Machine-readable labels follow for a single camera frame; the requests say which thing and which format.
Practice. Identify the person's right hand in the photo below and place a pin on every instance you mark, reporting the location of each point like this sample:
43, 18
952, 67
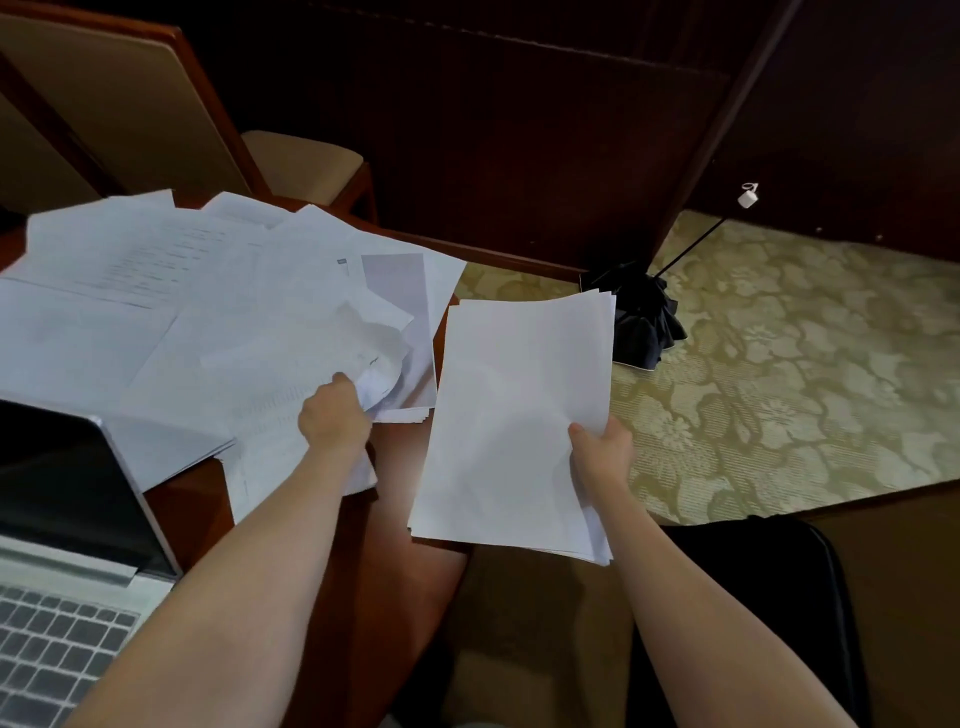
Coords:
604, 459

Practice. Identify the person's left hand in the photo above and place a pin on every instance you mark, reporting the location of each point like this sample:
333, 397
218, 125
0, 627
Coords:
331, 424

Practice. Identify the person's left thumb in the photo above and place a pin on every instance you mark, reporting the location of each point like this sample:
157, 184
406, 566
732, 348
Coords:
343, 382

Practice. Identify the person's right thumb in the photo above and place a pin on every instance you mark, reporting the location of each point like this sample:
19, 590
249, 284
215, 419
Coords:
579, 436

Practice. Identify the white paper sheet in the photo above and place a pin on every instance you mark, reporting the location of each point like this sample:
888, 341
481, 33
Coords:
300, 352

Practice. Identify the stack of white paper sheets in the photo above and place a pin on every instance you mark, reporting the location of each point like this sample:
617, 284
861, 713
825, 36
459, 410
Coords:
510, 420

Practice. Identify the person's left forearm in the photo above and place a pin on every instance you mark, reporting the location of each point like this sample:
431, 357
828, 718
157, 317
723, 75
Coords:
240, 592

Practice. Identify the person's right forearm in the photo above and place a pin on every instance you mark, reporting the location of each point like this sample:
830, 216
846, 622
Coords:
690, 615

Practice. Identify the black folded umbrella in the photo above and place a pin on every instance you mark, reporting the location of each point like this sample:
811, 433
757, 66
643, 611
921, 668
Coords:
641, 315

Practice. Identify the pile of loose white papers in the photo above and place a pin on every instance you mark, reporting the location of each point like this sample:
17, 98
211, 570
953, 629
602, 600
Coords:
150, 300

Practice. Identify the dark wooden cabinet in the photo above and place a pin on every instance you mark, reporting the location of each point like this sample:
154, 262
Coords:
525, 112

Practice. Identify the silver laptop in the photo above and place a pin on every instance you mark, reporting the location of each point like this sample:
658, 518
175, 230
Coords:
67, 570

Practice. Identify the wooden chair with beige cushion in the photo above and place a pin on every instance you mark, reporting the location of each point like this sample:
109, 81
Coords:
135, 105

